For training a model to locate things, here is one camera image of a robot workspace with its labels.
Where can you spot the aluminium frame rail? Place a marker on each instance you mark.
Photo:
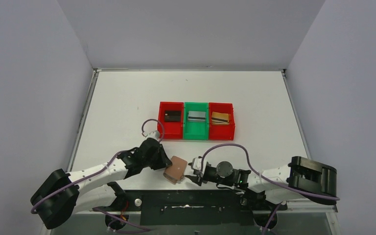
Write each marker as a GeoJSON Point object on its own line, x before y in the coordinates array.
{"type": "Point", "coordinates": [304, 205]}

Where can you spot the red bin with gold cards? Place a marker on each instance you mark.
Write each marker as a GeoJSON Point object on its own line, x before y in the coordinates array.
{"type": "Point", "coordinates": [221, 132]}

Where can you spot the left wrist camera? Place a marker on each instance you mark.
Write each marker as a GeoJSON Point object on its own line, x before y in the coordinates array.
{"type": "Point", "coordinates": [153, 134]}

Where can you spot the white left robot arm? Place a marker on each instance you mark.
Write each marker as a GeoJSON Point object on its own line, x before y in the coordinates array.
{"type": "Point", "coordinates": [65, 193]}

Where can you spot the black card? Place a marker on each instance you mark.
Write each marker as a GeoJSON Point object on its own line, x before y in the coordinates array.
{"type": "Point", "coordinates": [172, 115]}

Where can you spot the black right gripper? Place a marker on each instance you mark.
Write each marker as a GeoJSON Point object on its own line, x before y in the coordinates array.
{"type": "Point", "coordinates": [199, 174]}

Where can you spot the gold card stack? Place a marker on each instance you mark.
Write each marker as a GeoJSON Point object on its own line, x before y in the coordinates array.
{"type": "Point", "coordinates": [220, 118]}

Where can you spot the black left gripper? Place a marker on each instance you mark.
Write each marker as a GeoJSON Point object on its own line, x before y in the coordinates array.
{"type": "Point", "coordinates": [159, 158]}

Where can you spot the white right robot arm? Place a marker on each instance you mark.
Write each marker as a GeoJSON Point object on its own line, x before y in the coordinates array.
{"type": "Point", "coordinates": [301, 178]}

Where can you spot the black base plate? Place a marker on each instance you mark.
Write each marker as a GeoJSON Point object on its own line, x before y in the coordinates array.
{"type": "Point", "coordinates": [194, 207]}

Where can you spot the tan leather card holder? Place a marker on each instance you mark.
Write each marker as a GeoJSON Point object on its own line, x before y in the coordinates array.
{"type": "Point", "coordinates": [175, 172]}

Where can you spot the green plastic bin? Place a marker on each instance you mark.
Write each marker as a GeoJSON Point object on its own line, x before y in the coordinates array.
{"type": "Point", "coordinates": [196, 130]}

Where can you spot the red bin with black card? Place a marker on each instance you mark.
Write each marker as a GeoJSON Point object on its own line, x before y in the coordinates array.
{"type": "Point", "coordinates": [172, 130]}

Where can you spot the silver card stack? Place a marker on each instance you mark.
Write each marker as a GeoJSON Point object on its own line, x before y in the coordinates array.
{"type": "Point", "coordinates": [197, 116]}

